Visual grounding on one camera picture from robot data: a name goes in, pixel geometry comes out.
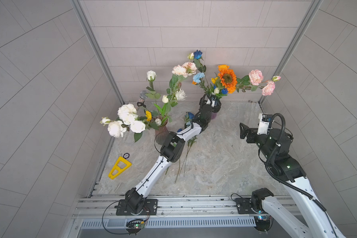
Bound dark blue rose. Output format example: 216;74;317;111
175;112;194;182

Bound small blue tulip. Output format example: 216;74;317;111
165;127;183;176

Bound dark blue rose vase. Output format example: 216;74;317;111
193;50;206;73

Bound dark red glass vase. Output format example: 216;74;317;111
155;121;169;145

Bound white rose bouquet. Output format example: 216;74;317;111
100;104;149;142

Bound blue purple glass vase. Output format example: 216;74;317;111
211;112;218;120

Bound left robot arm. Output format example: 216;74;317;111
125;95;222;214

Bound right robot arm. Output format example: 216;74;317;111
240;122;344;238

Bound white rose left vase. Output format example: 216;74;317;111
175;89;186;101

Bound light blue carnation right vase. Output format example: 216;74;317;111
192;72;205;84

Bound yellow sunflower left vase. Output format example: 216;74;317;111
145;110;152;122

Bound yellow sunflower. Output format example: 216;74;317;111
211;77;218;84

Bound orange gerbera flower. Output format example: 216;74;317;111
218;68;238;94

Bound orange rose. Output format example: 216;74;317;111
218;64;229;71

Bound pink rose spray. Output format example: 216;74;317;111
169;53;197;100

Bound pink roses stem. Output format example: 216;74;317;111
236;69;281;96

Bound white rose bud stem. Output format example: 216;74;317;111
146;70;161;100

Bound right circuit board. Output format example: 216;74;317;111
254;216;272;232

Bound circuit board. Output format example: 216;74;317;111
254;216;272;232
126;219;146;235

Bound yellow tag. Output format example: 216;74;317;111
108;153;132;179

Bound left circuit board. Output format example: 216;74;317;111
126;219;146;235

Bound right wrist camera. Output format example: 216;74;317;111
257;113;273;135

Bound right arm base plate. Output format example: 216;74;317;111
234;197;265;216

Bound aluminium rail frame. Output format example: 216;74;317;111
63;195;305;238

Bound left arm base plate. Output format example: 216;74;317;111
116;199;158;216

